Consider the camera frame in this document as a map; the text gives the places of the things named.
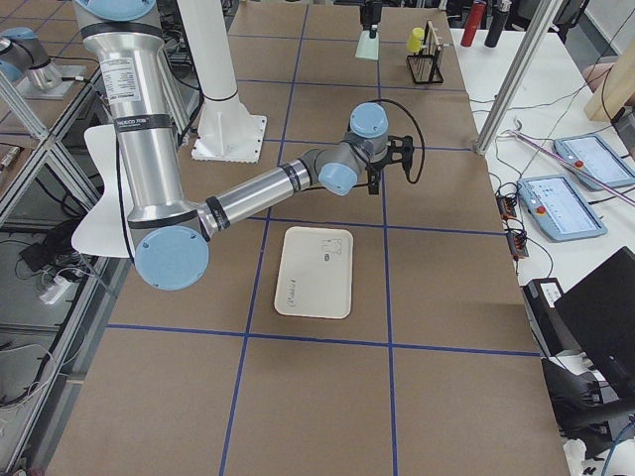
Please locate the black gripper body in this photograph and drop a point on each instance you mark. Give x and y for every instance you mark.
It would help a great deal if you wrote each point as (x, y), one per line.
(371, 17)
(375, 167)

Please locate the mint green cup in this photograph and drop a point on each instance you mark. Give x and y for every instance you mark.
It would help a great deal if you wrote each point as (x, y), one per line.
(367, 49)

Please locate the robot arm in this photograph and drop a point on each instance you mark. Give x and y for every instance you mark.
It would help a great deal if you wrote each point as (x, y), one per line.
(165, 233)

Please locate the yellow cup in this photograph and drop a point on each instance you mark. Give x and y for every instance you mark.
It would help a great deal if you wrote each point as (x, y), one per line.
(416, 40)

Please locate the cream rabbit serving tray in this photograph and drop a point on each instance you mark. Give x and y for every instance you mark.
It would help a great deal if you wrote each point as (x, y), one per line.
(315, 274)

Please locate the red bottle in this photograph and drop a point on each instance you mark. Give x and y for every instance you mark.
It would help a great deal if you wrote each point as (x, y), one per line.
(476, 13)

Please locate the black bottle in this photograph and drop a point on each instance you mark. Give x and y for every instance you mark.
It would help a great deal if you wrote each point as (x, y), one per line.
(499, 18)

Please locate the metal rod white stand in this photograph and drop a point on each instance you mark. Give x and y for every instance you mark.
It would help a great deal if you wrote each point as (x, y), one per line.
(614, 192)

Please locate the near blue teach pendant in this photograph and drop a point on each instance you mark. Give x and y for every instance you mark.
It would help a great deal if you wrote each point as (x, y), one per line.
(559, 209)

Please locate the blue teach pendant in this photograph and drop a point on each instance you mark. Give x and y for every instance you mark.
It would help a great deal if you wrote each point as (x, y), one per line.
(559, 209)
(591, 155)

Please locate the far blue teach pendant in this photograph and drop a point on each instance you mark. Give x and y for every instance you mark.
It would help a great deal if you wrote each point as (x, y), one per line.
(591, 155)

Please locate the black laptop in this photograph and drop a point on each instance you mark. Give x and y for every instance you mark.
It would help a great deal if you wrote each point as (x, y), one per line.
(599, 313)

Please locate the white chair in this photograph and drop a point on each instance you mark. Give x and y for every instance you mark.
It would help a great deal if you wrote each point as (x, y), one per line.
(100, 232)

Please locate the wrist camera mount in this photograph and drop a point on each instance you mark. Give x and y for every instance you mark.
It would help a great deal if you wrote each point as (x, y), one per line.
(400, 151)

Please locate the black wire cup rack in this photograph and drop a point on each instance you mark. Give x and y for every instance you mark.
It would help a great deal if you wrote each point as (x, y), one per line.
(424, 68)

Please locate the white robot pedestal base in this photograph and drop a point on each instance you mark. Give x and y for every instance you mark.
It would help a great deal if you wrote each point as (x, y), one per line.
(226, 131)

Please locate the aluminium frame post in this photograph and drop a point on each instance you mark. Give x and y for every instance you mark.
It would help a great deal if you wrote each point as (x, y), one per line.
(543, 19)

